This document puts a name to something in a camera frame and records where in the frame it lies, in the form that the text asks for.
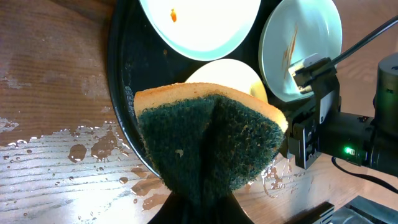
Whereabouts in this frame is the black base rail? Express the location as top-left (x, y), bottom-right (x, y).
top-left (287, 196), bottom-right (397, 224)

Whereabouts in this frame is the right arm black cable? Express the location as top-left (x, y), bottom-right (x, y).
top-left (329, 15), bottom-right (398, 194)

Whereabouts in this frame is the green yellow sponge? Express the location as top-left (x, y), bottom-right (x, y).
top-left (134, 83), bottom-right (288, 205)

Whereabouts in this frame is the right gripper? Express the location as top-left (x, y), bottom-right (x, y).
top-left (280, 58), bottom-right (378, 169)

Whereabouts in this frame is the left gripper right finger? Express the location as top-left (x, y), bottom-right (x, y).
top-left (215, 194), bottom-right (253, 224)

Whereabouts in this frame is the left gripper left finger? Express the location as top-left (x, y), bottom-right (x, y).
top-left (148, 192), bottom-right (190, 224)

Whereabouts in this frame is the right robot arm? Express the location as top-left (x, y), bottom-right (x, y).
top-left (279, 53), bottom-right (397, 176)

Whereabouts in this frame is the light green plate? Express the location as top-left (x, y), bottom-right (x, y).
top-left (139, 0), bottom-right (261, 61)
top-left (258, 0), bottom-right (343, 102)

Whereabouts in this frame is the right light green plate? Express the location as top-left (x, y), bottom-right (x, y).
top-left (258, 0), bottom-right (343, 102)

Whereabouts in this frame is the left light green plate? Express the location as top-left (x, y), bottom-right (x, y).
top-left (139, 0), bottom-right (261, 61)

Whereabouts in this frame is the yellow plate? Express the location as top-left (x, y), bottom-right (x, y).
top-left (185, 58), bottom-right (268, 103)

